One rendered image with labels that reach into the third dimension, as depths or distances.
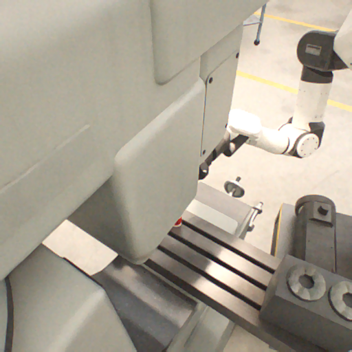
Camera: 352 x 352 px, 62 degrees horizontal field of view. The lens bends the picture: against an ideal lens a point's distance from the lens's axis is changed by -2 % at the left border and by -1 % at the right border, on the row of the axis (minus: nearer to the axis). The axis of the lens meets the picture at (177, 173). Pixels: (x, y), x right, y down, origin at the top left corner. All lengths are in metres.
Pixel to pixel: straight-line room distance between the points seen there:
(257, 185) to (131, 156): 2.12
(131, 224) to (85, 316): 0.14
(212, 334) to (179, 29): 1.50
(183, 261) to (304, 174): 1.77
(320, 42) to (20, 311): 0.88
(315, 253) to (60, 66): 1.37
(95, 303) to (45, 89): 0.19
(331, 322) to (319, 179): 1.89
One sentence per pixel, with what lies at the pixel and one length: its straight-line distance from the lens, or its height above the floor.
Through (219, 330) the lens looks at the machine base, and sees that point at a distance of 1.66.
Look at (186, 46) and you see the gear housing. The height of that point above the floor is 1.66.
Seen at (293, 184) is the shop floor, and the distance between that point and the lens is 2.50.
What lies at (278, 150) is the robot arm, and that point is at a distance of 0.98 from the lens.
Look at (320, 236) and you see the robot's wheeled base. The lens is 1.54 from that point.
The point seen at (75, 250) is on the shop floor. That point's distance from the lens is 2.13.
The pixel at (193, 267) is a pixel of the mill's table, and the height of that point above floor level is 0.88.
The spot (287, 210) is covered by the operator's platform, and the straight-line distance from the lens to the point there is 1.81.
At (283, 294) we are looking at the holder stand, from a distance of 0.80.
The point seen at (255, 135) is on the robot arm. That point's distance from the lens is 0.88.
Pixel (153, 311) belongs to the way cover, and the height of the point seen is 0.86.
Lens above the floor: 1.80
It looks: 49 degrees down
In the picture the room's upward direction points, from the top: straight up
